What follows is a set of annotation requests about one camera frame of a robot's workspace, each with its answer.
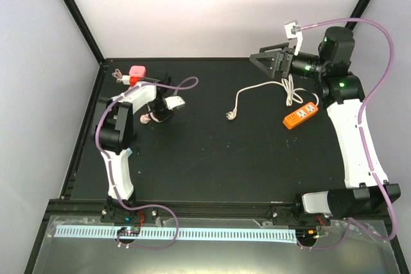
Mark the pink round power strip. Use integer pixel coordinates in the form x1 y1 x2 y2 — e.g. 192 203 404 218
140 112 161 124

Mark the white power strip cable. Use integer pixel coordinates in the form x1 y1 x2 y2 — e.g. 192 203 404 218
225 73 320 122

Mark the pink plug adapter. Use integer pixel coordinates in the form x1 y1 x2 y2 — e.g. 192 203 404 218
129 65 146 78

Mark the orange power strip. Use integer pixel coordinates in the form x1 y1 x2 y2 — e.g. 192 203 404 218
283 102 319 130

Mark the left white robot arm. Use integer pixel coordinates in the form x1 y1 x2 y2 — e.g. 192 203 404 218
91 74 174 222

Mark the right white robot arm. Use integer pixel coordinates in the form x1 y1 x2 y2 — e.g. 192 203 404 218
250 23 401 225

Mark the red plug adapter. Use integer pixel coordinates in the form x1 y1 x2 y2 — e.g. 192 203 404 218
129 76 143 88

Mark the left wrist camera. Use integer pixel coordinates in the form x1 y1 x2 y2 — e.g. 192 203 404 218
165 96 186 110

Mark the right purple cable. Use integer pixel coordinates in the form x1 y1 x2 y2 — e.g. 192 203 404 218
297 17 398 251

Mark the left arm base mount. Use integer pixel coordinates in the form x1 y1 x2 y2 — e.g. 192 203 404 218
100 198 159 224

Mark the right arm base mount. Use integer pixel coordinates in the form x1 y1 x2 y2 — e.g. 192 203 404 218
271 205 331 227

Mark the light blue cable duct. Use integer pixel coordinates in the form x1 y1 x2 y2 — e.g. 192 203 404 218
54 225 297 244

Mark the left black frame post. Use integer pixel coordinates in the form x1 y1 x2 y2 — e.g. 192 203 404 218
63 0 105 64

